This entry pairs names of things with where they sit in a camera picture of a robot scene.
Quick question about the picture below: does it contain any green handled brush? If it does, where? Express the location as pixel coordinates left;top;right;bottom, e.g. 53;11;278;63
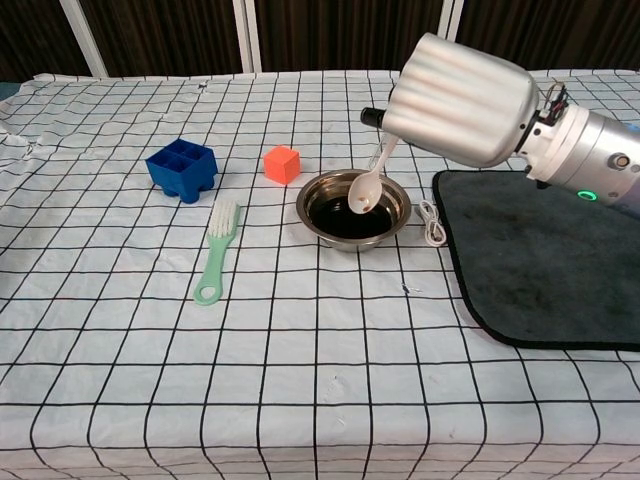
193;199;242;306

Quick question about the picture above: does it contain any coiled white cable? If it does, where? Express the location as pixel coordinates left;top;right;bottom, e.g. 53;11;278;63
416;199;448;248

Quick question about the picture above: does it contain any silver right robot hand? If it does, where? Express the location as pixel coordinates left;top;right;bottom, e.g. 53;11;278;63
360;32;542;169

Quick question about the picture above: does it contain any stainless steel bowl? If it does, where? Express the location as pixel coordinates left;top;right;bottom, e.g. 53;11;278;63
295;169;414;254

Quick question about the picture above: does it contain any white plastic spoon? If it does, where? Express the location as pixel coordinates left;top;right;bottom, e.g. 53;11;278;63
347;134;399;216

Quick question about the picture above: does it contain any black cloth mat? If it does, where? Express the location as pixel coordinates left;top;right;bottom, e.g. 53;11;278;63
432;169;640;351

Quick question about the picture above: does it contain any blue grid block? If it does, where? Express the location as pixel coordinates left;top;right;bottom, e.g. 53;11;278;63
145;138;220;205

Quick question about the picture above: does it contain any orange cube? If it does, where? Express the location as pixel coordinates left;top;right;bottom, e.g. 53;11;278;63
263;145;302;185

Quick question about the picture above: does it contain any white partition post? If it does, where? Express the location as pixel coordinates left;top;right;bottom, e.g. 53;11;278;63
439;0;464;71
59;0;109;79
232;0;262;74

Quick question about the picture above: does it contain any white checkered tablecloth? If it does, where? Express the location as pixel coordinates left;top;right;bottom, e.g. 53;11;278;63
0;67;640;480

